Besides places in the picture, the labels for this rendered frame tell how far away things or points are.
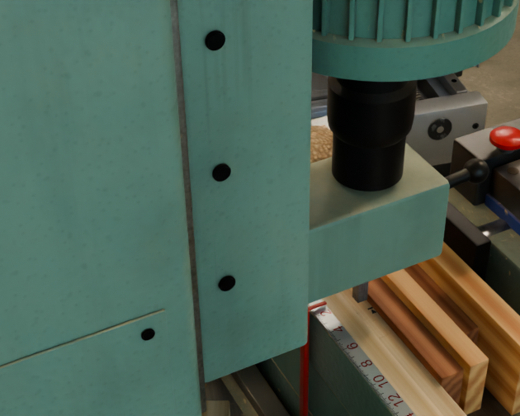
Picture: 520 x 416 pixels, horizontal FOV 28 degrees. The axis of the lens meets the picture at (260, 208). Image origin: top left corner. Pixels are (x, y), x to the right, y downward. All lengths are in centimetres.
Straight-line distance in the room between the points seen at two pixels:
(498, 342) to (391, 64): 28
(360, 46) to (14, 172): 21
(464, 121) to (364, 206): 70
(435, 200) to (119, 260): 29
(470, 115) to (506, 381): 66
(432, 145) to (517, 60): 171
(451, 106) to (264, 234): 79
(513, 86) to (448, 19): 238
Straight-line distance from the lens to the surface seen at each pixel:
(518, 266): 86
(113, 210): 52
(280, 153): 60
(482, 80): 299
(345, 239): 72
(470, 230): 83
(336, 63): 60
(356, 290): 82
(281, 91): 58
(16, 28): 45
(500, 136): 89
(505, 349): 79
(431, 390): 78
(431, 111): 138
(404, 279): 84
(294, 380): 89
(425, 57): 60
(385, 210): 73
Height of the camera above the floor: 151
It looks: 38 degrees down
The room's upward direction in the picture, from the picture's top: 1 degrees counter-clockwise
